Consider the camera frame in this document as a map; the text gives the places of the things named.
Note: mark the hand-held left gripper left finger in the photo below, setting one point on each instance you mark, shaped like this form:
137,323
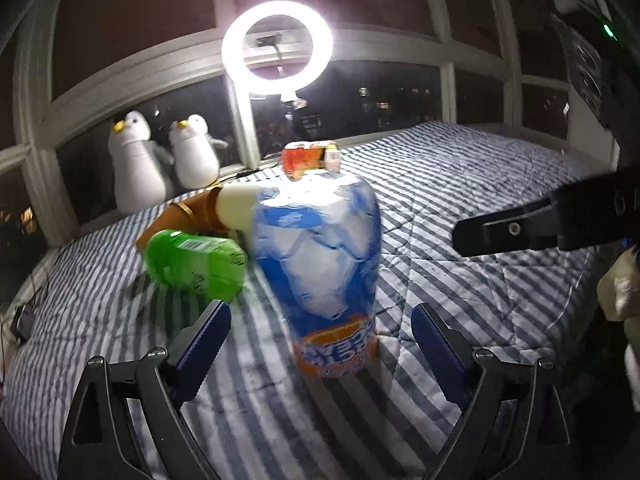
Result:
204,347

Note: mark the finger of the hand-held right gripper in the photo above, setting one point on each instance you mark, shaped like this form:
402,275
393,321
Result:
515,229

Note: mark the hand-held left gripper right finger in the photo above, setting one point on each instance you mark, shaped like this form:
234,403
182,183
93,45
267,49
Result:
434,352

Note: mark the blue white snack bag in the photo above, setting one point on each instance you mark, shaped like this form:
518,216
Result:
320,260

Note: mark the person's right hand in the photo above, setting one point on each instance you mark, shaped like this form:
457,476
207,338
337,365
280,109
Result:
622,290

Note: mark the blue striped blanket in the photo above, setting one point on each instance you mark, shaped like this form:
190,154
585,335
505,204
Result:
475,185

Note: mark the green plastic bottle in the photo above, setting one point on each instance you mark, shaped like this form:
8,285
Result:
192,262

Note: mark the brown bottle with cream cap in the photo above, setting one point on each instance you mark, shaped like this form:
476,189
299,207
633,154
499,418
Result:
200,210

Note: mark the small black device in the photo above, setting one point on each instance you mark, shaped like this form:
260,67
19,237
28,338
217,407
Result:
22,322

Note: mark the white penguin plush toy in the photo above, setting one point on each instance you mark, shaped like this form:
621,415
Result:
136,170
195,157

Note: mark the black phone holder clip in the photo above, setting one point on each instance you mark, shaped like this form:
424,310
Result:
267,40

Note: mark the white window frame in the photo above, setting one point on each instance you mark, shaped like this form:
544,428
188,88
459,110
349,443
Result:
150,62

